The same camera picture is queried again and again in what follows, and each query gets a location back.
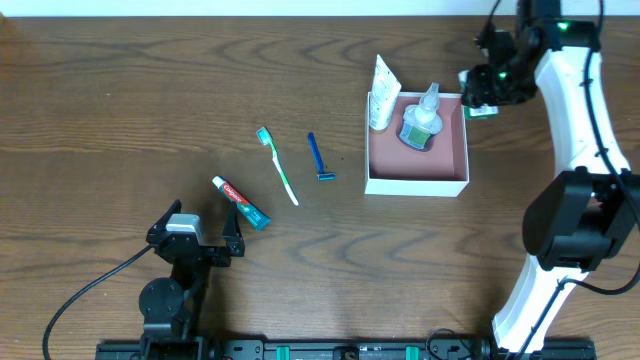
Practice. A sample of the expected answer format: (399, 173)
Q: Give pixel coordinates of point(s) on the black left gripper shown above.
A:
(195, 251)

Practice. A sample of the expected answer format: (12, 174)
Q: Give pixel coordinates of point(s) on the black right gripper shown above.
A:
(480, 91)

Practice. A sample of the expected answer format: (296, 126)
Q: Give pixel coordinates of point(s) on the green white soap box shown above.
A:
(483, 112)

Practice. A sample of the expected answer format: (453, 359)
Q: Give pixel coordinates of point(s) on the red teal Colgate toothpaste tube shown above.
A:
(253, 215)

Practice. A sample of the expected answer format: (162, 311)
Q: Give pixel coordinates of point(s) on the clear pump bottle purple liquid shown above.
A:
(421, 122)

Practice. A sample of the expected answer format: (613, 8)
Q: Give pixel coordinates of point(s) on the white Pantene lotion tube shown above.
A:
(383, 95)

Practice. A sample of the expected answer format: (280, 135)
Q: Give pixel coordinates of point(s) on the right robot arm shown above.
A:
(586, 213)

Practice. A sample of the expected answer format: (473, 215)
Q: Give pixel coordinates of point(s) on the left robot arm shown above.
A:
(171, 305)

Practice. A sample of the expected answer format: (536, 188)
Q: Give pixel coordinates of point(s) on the green white toothbrush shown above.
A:
(266, 139)

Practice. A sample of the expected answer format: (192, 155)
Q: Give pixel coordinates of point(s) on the blue disposable razor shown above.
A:
(322, 175)

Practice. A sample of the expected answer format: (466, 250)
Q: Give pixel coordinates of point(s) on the cream box with pink interior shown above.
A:
(440, 170)

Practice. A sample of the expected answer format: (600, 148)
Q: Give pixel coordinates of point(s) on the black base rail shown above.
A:
(446, 348)

